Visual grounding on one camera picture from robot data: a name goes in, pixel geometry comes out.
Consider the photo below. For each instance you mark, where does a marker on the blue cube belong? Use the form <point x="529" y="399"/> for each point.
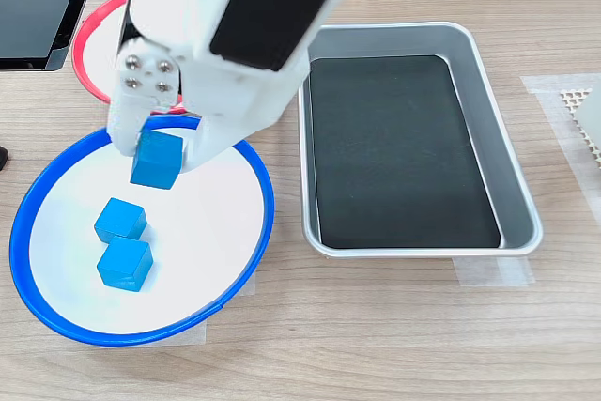
<point x="120" y="219"/>
<point x="124" y="264"/>
<point x="155" y="166"/>

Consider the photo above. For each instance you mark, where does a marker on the red-rimmed white plate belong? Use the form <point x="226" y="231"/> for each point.
<point x="96" y="58"/>

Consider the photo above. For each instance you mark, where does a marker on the blue-rimmed white plate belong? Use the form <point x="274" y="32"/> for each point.
<point x="206" y="222"/>

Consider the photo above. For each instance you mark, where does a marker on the black flat device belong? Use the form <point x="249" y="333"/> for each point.
<point x="33" y="16"/>

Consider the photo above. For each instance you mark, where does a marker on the small black object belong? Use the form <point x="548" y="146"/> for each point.
<point x="3" y="159"/>

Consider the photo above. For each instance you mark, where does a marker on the black tray mat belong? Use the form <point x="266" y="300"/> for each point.
<point x="399" y="161"/>

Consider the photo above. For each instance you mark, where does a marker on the steel tray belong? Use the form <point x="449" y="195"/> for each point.
<point x="512" y="194"/>

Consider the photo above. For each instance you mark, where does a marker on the clear film sheet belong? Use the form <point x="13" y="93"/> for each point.
<point x="547" y="110"/>

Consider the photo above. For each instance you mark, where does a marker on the clear tape strip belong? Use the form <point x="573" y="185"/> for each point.
<point x="493" y="272"/>

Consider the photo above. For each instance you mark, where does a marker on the pale perforated base plate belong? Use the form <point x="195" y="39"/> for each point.
<point x="574" y="96"/>

